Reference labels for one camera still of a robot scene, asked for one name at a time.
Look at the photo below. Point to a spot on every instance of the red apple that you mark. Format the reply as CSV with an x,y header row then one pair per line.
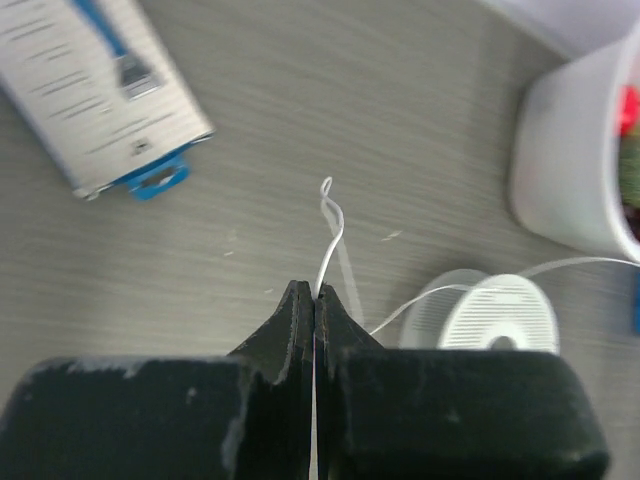
x,y
628,115

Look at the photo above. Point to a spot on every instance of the blue plastic bin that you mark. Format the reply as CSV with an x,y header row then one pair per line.
x,y
634,304

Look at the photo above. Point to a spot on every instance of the white blue razor package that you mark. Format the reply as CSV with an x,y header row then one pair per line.
x,y
102,94

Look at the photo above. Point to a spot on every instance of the white perforated cable spool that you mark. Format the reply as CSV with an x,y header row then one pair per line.
x,y
467,309

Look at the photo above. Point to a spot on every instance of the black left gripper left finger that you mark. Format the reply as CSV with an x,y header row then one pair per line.
x,y
244,415

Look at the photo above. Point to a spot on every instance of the white plastic fruit basket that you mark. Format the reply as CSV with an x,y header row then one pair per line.
x,y
563,183

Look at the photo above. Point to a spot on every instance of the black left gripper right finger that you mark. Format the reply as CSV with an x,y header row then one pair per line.
x,y
446,414

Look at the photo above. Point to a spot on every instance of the green netted melon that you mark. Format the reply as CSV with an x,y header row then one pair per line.
x,y
628,170

